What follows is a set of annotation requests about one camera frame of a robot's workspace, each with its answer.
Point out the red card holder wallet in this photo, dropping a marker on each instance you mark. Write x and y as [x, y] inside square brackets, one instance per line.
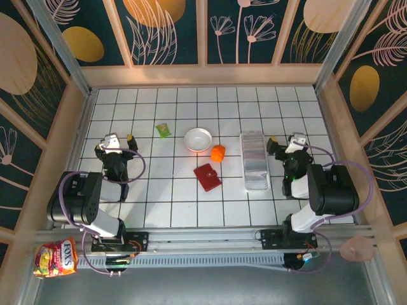
[206, 178]

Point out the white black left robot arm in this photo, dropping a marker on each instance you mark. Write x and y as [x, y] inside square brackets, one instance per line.
[76, 197]

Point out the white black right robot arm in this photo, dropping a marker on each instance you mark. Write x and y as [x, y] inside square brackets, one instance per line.
[334, 190]

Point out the green snack packet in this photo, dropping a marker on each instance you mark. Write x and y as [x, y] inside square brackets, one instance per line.
[163, 131]

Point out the white slotted plastic tray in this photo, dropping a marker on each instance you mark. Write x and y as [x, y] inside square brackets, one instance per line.
[257, 187]

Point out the orange toy fruit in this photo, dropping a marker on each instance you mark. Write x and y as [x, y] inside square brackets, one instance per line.
[218, 153]

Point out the white bowl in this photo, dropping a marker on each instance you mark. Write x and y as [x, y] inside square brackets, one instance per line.
[197, 139]

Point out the right controller circuit board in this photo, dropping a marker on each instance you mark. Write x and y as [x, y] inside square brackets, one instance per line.
[309, 257]

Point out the controller circuit board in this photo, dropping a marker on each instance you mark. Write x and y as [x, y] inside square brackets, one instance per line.
[309, 257]
[117, 261]

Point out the left controller circuit board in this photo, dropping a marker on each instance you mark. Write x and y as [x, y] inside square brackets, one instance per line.
[117, 261]

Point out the pink translucent round object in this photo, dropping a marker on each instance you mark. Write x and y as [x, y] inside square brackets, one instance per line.
[356, 249]

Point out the colourful candy bag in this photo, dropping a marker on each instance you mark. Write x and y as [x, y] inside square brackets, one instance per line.
[55, 259]

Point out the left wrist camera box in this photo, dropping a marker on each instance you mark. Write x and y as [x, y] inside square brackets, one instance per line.
[109, 141]

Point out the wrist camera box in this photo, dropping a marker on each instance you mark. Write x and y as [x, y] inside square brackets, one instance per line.
[109, 141]
[297, 141]

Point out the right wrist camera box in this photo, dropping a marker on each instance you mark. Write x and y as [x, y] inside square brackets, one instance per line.
[297, 141]

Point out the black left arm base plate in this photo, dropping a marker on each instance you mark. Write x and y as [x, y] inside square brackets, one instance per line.
[140, 239]

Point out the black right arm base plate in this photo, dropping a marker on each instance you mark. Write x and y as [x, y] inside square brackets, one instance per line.
[270, 239]

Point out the aluminium frame post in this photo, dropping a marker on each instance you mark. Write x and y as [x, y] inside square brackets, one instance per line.
[341, 41]
[62, 47]

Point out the aluminium mounting rail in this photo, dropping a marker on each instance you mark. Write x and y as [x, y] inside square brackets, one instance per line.
[203, 241]

